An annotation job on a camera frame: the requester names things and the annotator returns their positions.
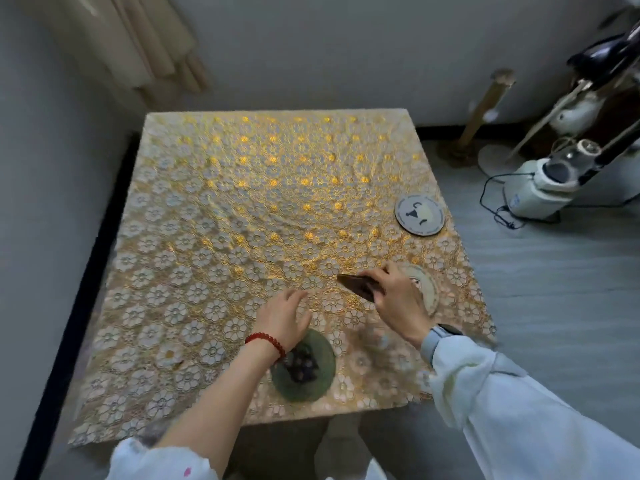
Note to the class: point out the white garment steamer base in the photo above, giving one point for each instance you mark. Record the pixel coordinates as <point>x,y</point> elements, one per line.
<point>537,187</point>

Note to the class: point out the black steamer head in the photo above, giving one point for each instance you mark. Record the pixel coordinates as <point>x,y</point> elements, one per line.
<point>602,47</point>

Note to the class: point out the green round coaster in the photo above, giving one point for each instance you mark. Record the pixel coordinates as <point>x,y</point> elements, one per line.
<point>320,362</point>

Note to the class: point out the dark small teacup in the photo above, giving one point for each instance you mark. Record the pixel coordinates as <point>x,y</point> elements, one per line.
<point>300,368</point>

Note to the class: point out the white round stand base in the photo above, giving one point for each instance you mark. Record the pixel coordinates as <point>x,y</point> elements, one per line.
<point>495,159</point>

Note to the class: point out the gold floral lace tablecloth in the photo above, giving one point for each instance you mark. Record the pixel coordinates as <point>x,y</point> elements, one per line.
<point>225,204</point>

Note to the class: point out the grey round printed coaster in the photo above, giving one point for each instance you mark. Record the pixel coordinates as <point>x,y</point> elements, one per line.
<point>420,215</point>

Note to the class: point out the person's right hand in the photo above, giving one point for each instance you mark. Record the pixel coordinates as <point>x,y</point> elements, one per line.
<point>400,304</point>

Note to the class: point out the person's left fingers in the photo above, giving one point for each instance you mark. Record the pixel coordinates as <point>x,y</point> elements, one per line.
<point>304,309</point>

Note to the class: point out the cream round coaster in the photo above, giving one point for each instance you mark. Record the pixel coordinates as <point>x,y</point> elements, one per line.
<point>426,289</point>

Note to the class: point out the person's right forearm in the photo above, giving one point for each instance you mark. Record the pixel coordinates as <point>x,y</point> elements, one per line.
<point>510,409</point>

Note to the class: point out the person's left hand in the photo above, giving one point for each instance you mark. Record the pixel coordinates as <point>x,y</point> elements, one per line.
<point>280,317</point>

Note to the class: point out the person's right fingers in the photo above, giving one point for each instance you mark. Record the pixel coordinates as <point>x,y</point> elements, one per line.
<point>376,279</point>

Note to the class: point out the wooden pole stand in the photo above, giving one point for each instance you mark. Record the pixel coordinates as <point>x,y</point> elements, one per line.
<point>480,114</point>

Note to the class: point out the beige curtain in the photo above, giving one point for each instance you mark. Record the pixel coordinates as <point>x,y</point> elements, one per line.
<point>135,39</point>

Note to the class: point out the person's left forearm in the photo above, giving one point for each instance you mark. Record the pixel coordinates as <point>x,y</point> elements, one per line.
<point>215,409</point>

